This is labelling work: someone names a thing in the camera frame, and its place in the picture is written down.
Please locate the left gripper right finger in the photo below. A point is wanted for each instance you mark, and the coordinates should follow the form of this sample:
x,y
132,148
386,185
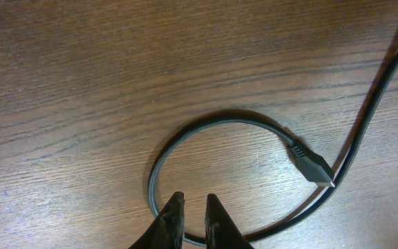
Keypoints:
x,y
221,231

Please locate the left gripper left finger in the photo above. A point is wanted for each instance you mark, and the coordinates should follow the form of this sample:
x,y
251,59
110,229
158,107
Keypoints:
x,y
167,229

